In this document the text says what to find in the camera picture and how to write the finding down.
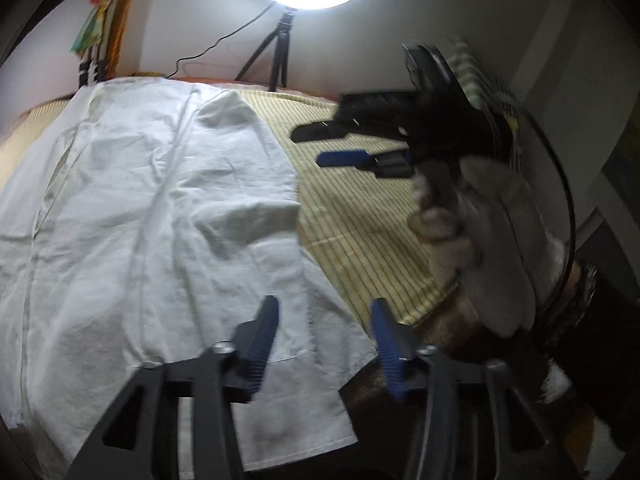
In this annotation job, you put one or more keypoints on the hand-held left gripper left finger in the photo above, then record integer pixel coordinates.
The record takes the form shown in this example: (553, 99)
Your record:
(262, 330)

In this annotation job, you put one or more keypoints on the white shirt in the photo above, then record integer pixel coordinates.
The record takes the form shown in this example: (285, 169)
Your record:
(150, 210)

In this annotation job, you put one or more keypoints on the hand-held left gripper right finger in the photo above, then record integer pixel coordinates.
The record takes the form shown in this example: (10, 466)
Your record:
(387, 340)

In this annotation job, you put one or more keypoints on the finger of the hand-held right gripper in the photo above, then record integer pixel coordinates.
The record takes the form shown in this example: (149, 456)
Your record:
(345, 158)
(325, 131)

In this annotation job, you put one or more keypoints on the small black tripod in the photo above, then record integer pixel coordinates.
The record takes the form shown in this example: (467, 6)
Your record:
(280, 40)

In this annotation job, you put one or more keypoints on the person's right hand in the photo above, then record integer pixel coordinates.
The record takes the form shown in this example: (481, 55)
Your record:
(500, 240)

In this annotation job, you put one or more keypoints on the colourful hanging cloth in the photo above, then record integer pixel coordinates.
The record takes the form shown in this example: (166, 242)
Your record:
(97, 15)

